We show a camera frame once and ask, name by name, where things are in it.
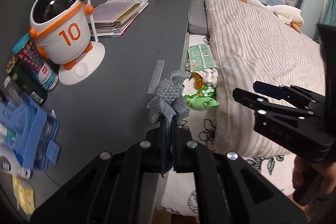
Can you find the grey quilted cloth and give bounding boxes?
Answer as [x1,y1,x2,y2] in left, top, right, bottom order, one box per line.
[147,70,190,124]

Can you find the person's right hand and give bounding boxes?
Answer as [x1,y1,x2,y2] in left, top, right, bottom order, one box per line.
[291,155,336,201]

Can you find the green plastic wrapper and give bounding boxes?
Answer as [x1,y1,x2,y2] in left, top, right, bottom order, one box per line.
[184,85,220,110]

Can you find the striped beige duvet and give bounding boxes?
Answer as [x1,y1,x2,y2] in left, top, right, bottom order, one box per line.
[205,0,325,157]

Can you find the green white wipes pack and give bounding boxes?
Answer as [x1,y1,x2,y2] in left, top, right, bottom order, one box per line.
[188,44,217,72]

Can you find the white goose plush toy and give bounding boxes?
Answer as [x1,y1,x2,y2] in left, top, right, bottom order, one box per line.
[239,0,304,33]

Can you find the grey bedside desk shelf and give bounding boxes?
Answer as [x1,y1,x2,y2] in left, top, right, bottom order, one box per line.
[1,0,191,207]

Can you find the yellow tissue pack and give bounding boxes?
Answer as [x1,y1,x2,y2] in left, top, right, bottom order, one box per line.
[12,176,35,215]

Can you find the blue desk organiser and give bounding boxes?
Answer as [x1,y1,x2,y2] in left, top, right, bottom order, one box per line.
[1,93,60,171]

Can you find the grey mesh pillow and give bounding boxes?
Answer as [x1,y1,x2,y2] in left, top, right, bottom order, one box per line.
[188,0,209,36]

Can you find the dark green bottle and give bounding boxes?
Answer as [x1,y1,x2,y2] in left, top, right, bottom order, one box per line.
[6,55,48,106]

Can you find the teal lid canister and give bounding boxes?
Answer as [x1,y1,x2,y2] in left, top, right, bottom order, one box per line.
[12,33,58,92]

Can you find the stack of notebooks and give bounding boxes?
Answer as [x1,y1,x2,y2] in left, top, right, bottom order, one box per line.
[91,0,149,37]

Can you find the white orange robot lamp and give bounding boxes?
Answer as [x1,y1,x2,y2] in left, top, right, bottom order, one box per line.
[29,0,105,85]

